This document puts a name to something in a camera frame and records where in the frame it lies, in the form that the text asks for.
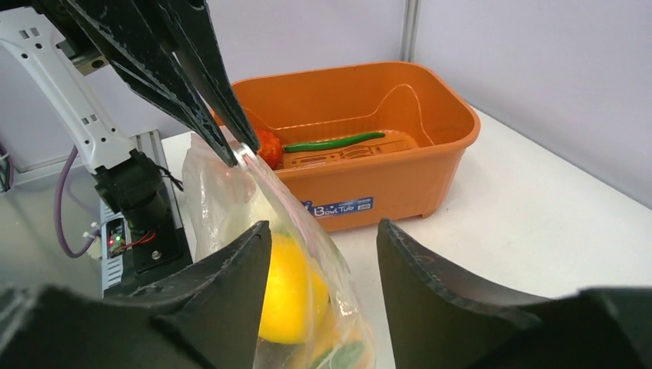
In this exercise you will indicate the red tomato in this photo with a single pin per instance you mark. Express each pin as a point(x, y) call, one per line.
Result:
point(271, 150)

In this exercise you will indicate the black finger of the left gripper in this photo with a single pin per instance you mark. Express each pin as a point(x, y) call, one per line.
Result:
point(135, 39)

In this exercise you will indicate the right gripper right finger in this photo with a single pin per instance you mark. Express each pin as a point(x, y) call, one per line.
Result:
point(439, 314)

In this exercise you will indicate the clear zip top bag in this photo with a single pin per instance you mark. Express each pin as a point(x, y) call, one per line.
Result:
point(225, 201)

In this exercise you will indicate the yellow lemon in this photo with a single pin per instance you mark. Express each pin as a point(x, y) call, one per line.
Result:
point(296, 298)

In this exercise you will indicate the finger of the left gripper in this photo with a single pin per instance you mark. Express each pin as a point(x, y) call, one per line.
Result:
point(197, 50)

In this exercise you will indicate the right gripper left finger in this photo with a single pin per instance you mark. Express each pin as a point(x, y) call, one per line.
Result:
point(203, 316)

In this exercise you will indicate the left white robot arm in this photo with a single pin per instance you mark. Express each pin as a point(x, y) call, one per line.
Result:
point(45, 39)

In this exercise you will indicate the green lime fruit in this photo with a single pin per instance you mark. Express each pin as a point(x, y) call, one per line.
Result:
point(346, 356)

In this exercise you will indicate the orange plastic basket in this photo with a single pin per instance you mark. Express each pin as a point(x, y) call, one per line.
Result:
point(408, 173)

